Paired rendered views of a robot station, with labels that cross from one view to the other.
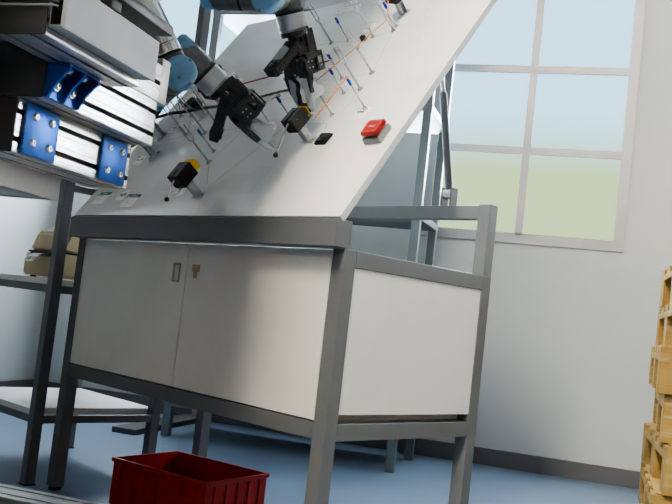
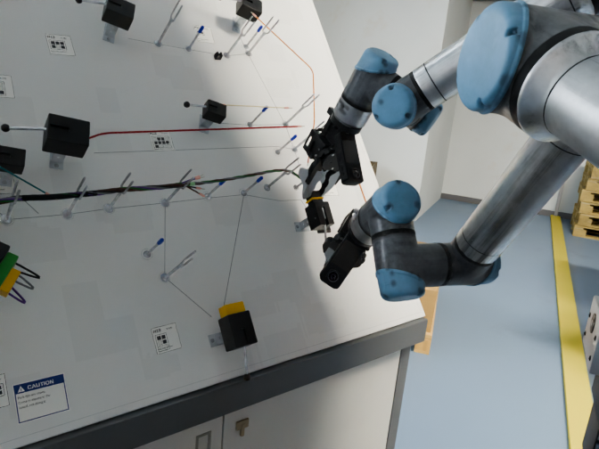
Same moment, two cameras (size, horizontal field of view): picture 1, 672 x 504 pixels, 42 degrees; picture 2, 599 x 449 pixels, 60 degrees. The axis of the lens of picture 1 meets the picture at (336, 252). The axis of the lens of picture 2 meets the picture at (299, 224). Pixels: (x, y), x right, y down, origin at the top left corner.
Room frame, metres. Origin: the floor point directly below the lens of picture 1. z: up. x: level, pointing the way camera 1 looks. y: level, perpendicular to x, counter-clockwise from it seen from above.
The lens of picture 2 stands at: (2.17, 1.30, 1.43)
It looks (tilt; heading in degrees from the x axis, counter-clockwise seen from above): 15 degrees down; 276
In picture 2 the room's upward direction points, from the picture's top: 5 degrees clockwise
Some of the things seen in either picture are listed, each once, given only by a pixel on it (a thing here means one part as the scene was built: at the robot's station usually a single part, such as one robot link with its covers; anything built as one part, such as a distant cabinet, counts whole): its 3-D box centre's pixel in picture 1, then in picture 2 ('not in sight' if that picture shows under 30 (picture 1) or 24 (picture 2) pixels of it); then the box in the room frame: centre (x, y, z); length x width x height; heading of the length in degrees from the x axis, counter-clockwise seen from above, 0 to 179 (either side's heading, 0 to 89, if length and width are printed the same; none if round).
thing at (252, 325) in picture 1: (247, 323); (316, 436); (2.20, 0.20, 0.60); 0.55 x 0.03 x 0.39; 46
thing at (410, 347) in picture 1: (264, 322); not in sight; (2.61, 0.19, 0.60); 1.17 x 0.58 x 0.40; 46
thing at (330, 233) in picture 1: (187, 230); (228, 390); (2.38, 0.41, 0.83); 1.18 x 0.05 x 0.06; 46
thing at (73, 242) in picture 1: (79, 253); not in sight; (3.06, 0.90, 0.76); 0.30 x 0.21 x 0.20; 139
